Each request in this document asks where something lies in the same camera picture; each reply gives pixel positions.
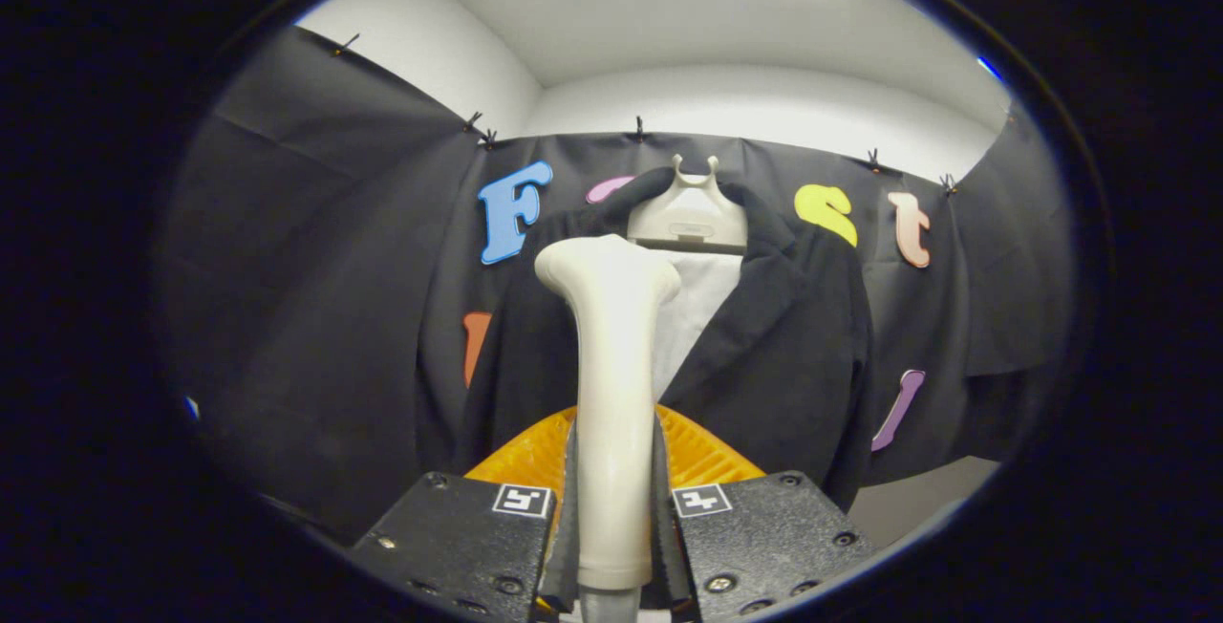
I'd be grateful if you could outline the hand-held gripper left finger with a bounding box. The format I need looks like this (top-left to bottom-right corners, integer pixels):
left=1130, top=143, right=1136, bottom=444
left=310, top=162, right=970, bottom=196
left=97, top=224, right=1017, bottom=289
left=349, top=403, right=581, bottom=623

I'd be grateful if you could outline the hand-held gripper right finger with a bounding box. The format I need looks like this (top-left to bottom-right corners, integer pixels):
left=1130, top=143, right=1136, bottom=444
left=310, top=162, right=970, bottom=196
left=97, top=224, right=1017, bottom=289
left=653, top=403, right=878, bottom=623

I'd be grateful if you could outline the black suit jacket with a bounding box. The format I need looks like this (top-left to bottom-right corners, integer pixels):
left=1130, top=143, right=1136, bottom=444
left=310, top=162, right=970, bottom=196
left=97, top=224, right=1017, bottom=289
left=454, top=166, right=873, bottom=515

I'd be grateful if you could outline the white garment steamer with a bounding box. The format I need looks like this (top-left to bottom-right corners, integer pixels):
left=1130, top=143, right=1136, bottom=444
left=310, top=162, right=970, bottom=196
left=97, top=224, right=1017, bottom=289
left=534, top=234, right=683, bottom=623

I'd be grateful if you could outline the white shirt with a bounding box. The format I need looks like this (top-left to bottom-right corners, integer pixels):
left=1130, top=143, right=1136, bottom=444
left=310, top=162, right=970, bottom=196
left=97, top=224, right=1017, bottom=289
left=650, top=248, right=745, bottom=406

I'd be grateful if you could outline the grey cabinet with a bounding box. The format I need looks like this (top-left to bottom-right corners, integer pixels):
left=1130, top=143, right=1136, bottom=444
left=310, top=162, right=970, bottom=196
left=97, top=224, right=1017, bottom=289
left=846, top=455, right=1001, bottom=553

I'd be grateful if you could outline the black backdrop cloth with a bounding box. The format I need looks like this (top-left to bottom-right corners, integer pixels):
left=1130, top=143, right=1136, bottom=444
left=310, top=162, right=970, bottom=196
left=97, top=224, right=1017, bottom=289
left=156, top=24, right=1079, bottom=549

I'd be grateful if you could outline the white plastic hanger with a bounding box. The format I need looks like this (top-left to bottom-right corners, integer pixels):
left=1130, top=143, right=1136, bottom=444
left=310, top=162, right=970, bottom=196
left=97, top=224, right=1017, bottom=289
left=626, top=154, right=750, bottom=257

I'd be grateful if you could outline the row of black cloth clips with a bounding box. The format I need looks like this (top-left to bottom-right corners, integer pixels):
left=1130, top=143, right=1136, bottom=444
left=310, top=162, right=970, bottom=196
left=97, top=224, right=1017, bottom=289
left=331, top=31, right=1019, bottom=199

